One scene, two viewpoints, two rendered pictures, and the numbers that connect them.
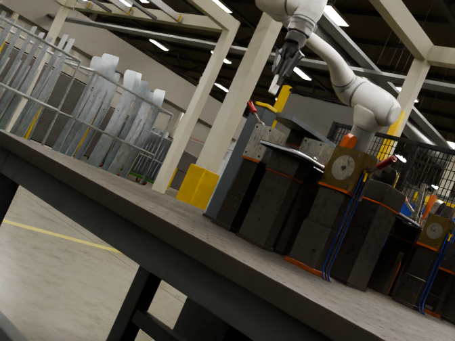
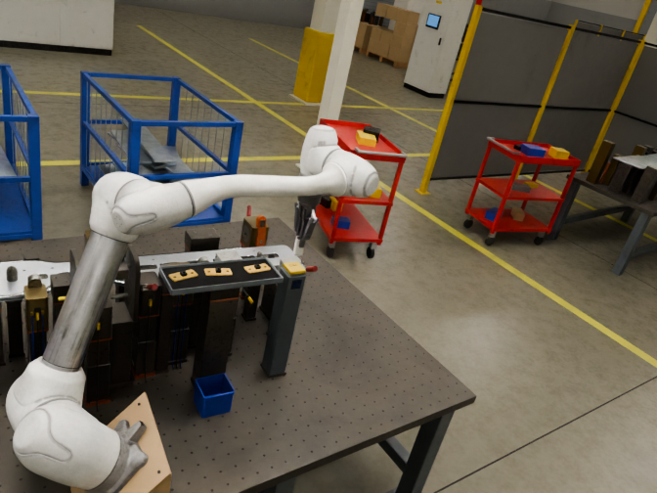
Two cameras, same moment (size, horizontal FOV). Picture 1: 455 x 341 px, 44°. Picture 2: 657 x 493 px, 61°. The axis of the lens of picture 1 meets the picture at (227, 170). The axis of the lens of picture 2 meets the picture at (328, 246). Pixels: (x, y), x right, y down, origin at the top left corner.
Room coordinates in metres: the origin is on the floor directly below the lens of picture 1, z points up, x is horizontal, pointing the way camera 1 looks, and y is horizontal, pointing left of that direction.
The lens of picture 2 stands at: (3.70, 0.26, 2.11)
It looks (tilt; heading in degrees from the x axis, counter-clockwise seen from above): 27 degrees down; 187
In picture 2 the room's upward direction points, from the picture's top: 13 degrees clockwise
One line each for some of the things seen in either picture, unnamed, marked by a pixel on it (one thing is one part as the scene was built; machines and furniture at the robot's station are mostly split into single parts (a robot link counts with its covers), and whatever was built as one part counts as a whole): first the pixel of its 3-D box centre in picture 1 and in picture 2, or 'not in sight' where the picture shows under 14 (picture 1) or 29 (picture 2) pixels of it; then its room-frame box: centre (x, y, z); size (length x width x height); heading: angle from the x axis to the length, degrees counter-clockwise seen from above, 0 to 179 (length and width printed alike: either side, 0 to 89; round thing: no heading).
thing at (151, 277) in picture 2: not in sight; (146, 329); (2.26, -0.45, 0.89); 0.12 x 0.07 x 0.38; 43
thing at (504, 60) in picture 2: not in sight; (540, 110); (-3.67, 1.56, 1.00); 3.44 x 0.14 x 2.00; 137
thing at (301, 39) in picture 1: (292, 46); (308, 203); (2.04, -0.03, 1.40); 0.08 x 0.07 x 0.09; 43
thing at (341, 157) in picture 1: (335, 213); (248, 256); (1.58, -0.33, 0.88); 0.14 x 0.09 x 0.36; 43
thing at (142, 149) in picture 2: not in sight; (154, 155); (-0.22, -1.70, 0.48); 1.20 x 0.80 x 0.95; 48
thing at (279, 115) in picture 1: (307, 132); (222, 274); (2.22, -0.23, 1.16); 0.37 x 0.14 x 0.02; 133
